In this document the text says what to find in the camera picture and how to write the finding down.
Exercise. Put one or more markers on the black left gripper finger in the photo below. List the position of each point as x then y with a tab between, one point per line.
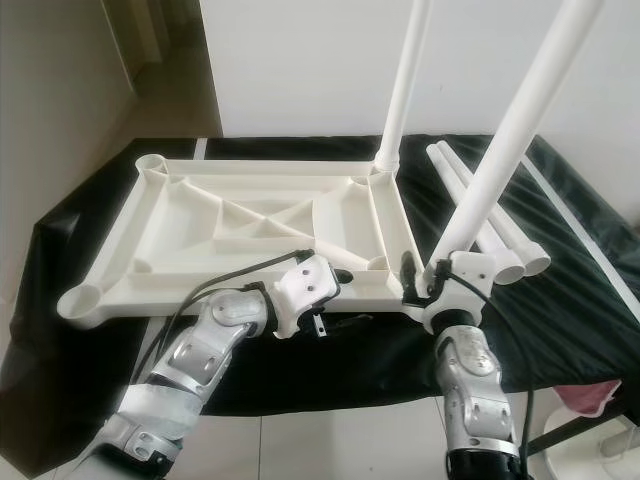
344	275

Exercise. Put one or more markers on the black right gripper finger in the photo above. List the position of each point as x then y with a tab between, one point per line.
407	272

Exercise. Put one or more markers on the white plastic table top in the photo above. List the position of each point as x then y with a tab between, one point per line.
160	200

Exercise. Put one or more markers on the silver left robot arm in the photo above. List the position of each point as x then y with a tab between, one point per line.
220	335

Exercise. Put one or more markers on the white tape strip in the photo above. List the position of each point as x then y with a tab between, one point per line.
200	148
585	228

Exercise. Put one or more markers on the pink rounded object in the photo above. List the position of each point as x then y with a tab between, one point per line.
588	398

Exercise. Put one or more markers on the black metal table leg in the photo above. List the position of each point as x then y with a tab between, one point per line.
580	428

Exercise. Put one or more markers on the black tablecloth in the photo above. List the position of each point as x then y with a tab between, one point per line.
80	260

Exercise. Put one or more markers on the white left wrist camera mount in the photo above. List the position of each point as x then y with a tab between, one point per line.
305	288

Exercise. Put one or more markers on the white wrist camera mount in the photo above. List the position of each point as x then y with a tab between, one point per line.
465	272
305	288

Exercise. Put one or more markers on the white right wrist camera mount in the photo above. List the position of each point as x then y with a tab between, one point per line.
465	272

